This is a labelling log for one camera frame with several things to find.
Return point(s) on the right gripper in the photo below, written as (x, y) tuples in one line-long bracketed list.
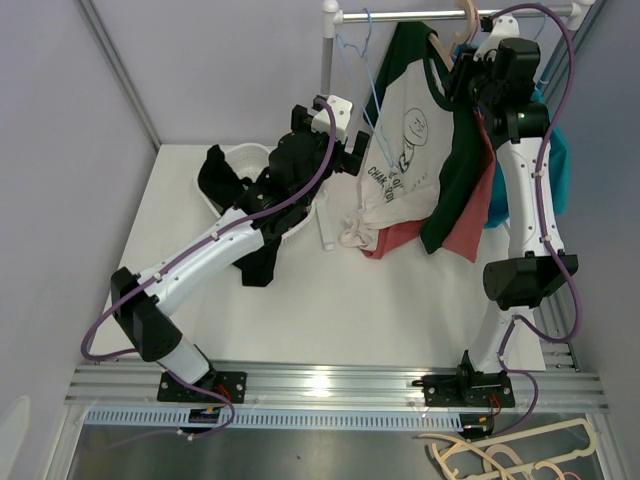
[(465, 65)]

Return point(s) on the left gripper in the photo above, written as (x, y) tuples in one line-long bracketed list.
[(350, 162)]

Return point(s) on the beige wooden hanger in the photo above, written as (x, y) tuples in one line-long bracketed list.
[(445, 52)]

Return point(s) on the green and grey raglan shirt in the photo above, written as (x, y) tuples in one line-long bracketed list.
[(421, 165)]

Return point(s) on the pink t shirt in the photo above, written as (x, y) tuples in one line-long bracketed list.
[(465, 236)]

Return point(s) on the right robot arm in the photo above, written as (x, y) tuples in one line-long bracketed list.
[(498, 78)]

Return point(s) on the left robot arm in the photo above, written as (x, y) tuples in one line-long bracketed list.
[(256, 214)]

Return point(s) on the teal t shirt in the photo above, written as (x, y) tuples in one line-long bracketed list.
[(559, 170)]

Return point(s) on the white plastic basket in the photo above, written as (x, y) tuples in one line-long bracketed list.
[(239, 177)]

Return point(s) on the beige spare hangers pile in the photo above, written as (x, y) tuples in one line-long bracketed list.
[(500, 460)]

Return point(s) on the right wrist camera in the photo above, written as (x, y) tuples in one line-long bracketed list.
[(498, 29)]

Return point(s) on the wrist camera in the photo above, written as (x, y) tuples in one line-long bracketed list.
[(498, 29), (342, 110)]

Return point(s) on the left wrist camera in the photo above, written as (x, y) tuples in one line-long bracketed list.
[(342, 110)]

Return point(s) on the aluminium rail base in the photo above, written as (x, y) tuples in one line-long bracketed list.
[(132, 382)]

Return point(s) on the white cable duct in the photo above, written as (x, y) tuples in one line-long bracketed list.
[(409, 421)]

